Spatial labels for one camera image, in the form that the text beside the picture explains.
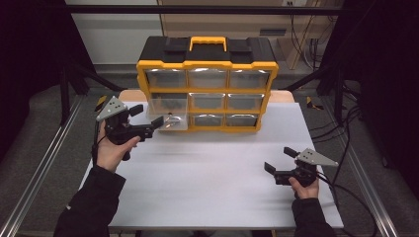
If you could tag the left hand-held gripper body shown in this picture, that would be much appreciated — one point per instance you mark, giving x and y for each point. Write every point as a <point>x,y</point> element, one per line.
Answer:
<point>120,128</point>

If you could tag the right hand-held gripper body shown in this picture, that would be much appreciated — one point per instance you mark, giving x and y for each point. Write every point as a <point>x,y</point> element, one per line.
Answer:
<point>304,173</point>

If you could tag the black gold battery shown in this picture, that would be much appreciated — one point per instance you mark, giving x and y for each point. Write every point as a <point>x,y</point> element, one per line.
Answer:
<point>172,125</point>

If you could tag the clear plastic drawer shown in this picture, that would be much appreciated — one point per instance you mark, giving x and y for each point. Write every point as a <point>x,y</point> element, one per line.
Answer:
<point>174,105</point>

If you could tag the yellow black organizer cabinet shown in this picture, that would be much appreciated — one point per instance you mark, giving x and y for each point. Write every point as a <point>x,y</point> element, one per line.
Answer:
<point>207,51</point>

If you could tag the person's right hand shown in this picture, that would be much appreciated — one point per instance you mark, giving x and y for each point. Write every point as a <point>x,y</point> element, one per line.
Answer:
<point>308,192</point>

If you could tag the person's left hand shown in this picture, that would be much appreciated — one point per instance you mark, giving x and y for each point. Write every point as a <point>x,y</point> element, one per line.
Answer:
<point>110,154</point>

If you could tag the light wooden table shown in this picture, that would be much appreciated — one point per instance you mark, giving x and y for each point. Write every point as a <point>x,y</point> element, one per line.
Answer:
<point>131,95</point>

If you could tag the yellow black tape marker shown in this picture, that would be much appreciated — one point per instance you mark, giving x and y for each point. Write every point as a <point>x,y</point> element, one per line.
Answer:
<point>313,104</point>
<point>100,102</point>

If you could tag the black metal stand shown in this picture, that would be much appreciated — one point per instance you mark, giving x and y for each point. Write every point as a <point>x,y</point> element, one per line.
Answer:
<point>338,95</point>
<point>65,95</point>

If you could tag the group of clear organizer drawers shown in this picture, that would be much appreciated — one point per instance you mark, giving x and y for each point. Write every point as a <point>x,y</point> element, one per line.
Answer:
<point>207,78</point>

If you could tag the black crossbar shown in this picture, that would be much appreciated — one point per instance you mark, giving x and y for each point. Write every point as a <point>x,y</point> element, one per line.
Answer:
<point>197,10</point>

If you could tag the black curtain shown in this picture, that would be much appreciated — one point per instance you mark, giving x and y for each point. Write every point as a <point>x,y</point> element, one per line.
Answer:
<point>29,49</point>
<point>388,65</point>

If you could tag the light wooden cabinet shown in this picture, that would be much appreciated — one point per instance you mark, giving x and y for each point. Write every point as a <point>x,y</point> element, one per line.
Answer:
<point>247,24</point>

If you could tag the aluminium frame rail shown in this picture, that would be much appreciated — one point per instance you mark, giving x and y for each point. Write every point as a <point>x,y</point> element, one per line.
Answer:
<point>370,194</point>
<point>42,168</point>

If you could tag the black wall plate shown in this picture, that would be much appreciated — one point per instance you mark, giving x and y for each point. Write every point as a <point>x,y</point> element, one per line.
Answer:
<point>272,32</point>

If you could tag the white wall socket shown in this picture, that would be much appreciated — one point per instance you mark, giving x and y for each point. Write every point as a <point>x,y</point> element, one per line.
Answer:
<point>289,3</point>

